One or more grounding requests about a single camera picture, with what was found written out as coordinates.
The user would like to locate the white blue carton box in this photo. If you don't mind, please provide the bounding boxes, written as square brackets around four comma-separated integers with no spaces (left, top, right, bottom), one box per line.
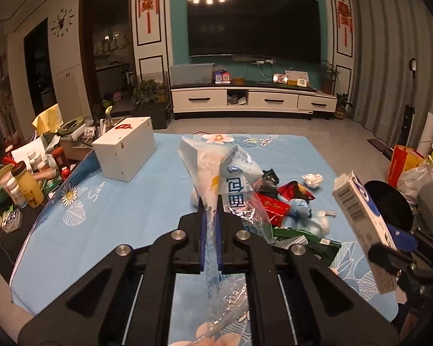
[332,171,397,294]

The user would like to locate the green snack wrapper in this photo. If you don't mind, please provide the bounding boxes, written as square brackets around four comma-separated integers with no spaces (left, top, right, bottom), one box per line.
[273,227,342,266]

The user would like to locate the clear printed plastic bag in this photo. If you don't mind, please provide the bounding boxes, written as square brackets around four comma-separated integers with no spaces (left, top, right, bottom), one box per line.
[178,138,274,345]

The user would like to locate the black trash bin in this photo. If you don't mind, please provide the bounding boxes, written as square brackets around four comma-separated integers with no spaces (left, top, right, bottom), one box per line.
[365,180,414,232]

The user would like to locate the white plastic bag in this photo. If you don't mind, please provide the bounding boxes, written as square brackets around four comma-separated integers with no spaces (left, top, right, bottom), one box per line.
[397,156,433,206]

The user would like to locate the red yellow shopping bag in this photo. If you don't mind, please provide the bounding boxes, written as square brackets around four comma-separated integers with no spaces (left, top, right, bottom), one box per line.
[387,144,425,187]

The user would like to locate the red cardboard box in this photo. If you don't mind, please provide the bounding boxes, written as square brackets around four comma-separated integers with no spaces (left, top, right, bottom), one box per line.
[257,193,290,227]

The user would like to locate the blue crumpled cloth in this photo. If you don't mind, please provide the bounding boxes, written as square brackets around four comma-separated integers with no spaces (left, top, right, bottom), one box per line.
[287,198,312,221]

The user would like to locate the blue floral table cloth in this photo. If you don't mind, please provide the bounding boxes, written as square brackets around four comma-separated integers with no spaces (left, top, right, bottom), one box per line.
[8,132,400,346]

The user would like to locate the crumpled white tissue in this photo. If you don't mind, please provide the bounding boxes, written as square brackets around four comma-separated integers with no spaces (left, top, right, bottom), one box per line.
[302,173,324,189]

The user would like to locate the red foil wrapper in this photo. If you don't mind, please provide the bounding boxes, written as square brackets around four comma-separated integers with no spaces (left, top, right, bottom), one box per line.
[277,180,315,203]

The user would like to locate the dark crumpled wrapper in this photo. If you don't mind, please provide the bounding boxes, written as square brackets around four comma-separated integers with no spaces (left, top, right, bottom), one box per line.
[253,169,279,199]

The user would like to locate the orange juice bottle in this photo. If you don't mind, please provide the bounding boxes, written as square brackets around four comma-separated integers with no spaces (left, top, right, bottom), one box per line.
[11,161,44,208]

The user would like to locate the white storage box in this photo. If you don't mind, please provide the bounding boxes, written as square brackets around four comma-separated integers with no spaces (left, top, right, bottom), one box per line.
[93,116,156,182]

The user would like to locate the potted plant by cabinet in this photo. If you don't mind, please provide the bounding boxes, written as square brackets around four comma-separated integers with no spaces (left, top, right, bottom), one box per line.
[321,60,341,95]

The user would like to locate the grey curtain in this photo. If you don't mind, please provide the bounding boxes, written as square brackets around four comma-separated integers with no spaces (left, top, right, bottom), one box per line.
[351,0,433,147]

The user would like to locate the white tv cabinet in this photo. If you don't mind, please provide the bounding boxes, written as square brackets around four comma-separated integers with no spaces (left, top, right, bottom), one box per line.
[171,85,337,116]

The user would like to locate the red chinese knot right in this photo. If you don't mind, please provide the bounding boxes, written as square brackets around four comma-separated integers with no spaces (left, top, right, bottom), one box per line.
[337,0,353,50]

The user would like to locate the red chinese knot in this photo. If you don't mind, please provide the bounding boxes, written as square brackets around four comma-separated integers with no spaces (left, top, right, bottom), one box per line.
[137,0,159,34]
[337,0,353,50]

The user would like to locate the grey storage bin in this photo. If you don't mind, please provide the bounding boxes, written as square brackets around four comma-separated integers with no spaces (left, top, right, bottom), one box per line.
[169,63,214,87]

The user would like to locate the large black television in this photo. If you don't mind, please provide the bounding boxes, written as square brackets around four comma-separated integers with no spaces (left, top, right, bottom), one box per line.
[187,0,321,63]

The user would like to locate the red chinese knot left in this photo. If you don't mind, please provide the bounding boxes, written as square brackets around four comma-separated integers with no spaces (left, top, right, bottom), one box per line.
[137,0,159,34]

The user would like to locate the wall clock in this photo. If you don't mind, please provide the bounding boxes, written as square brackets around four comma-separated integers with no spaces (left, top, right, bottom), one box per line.
[51,9,75,37]

